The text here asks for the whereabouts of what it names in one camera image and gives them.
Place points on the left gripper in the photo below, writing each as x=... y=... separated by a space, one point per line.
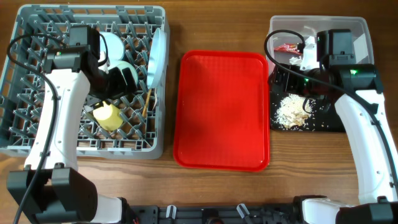
x=121 y=89

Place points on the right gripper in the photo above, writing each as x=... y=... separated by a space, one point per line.
x=291 y=86

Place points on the green bowl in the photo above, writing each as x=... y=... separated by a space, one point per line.
x=124 y=77

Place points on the white tissue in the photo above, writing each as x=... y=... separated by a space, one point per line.
x=308 y=60

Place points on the yellow cup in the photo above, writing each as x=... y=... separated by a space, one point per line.
x=108 y=116

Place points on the small light blue bowl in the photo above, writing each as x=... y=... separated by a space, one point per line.
x=110 y=43

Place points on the rice food waste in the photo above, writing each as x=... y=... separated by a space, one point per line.
x=297 y=113

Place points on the wooden chopstick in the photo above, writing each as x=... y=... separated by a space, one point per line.
x=144 y=112

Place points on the red snack wrapper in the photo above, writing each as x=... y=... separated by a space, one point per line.
x=289 y=48

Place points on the large light blue plate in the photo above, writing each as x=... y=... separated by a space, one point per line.
x=156 y=59

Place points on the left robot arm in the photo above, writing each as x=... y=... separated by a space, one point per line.
x=50 y=189

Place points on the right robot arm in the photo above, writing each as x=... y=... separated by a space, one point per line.
x=357 y=93

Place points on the grey dishwasher rack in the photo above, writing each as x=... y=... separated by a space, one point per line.
x=41 y=27

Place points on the black tray bin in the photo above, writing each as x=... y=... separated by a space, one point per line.
x=327 y=122

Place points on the clear plastic bin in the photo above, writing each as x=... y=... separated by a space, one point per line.
x=310 y=25

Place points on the red plastic tray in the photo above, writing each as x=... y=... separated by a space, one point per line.
x=222 y=114

